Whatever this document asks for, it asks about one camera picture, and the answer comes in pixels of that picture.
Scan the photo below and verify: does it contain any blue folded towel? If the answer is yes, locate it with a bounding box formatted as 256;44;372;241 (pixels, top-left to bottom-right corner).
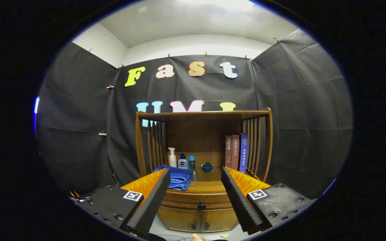
153;165;193;191

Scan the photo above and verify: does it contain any black tool with orange tips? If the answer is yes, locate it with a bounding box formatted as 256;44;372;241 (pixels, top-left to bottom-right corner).
69;190;89;203

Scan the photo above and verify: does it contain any wooden cabinet door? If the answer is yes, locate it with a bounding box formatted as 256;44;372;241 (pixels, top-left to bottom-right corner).
200;208;239;232
157;206;203;232

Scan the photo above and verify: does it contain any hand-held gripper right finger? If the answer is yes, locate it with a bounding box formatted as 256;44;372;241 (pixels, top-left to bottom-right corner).
221;166;316;235

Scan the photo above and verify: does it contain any wooden cabinet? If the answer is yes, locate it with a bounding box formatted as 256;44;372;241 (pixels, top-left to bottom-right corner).
135;108;273;233

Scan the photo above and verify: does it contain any blue book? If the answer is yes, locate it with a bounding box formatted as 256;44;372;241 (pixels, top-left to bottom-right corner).
239;133;248;173

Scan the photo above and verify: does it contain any black backdrop cloth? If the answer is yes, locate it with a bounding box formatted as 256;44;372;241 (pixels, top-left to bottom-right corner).
36;29;353;201

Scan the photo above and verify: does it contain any dark brown book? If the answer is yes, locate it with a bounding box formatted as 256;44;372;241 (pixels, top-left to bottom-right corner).
226;135;233;168

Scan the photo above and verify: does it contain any white pump bottle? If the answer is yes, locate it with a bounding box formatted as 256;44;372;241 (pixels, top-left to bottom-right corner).
168;147;177;168

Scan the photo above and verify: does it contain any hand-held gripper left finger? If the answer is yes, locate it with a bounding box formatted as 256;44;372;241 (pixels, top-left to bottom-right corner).
74;168;172;240

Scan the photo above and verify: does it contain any wooden drawer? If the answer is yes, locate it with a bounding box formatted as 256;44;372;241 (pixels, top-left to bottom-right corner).
160;191;234;211

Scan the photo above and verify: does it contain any reddish brown book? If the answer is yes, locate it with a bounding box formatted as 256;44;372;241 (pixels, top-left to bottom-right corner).
232;135;240;171

